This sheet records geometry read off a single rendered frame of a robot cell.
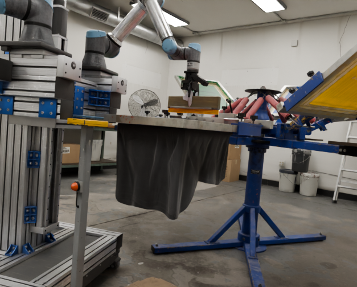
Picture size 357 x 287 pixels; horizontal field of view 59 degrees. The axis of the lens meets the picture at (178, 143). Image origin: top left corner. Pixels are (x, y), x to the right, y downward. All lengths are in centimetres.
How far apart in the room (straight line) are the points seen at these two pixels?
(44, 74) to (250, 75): 537
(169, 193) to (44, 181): 69
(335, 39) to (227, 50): 203
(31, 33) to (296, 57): 523
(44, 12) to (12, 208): 98
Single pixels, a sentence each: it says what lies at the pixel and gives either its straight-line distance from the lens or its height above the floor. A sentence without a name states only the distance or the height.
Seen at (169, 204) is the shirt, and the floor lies 59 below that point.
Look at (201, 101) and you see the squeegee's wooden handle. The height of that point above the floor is 111.
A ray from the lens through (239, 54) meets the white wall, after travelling 674.
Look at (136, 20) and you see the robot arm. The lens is 211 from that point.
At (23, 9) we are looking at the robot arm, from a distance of 159.
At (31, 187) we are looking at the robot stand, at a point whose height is 57.
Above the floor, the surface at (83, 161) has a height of 76.
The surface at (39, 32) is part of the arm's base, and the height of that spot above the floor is 131.
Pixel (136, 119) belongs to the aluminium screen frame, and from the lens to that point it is 151.
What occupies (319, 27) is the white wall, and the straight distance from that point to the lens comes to 631.
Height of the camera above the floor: 96
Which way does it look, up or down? 3 degrees down
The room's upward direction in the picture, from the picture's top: 5 degrees clockwise
